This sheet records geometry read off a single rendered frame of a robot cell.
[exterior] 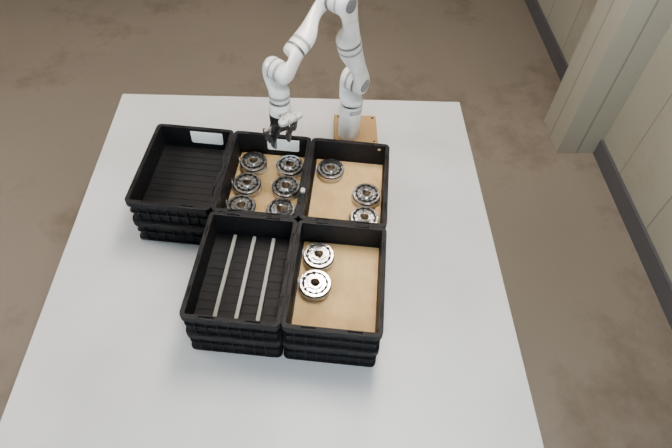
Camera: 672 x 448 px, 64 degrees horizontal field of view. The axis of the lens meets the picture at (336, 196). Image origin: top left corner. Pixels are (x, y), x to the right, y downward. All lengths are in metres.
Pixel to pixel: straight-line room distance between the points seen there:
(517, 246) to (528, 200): 0.36
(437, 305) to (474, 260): 0.25
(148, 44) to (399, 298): 3.00
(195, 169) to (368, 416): 1.10
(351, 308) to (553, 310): 1.43
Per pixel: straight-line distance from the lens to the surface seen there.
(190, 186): 2.10
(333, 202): 2.01
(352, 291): 1.80
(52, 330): 2.05
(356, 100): 2.22
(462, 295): 2.01
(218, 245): 1.91
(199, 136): 2.19
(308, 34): 1.79
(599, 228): 3.39
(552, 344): 2.86
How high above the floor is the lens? 2.38
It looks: 50 degrees down
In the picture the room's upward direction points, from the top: 4 degrees clockwise
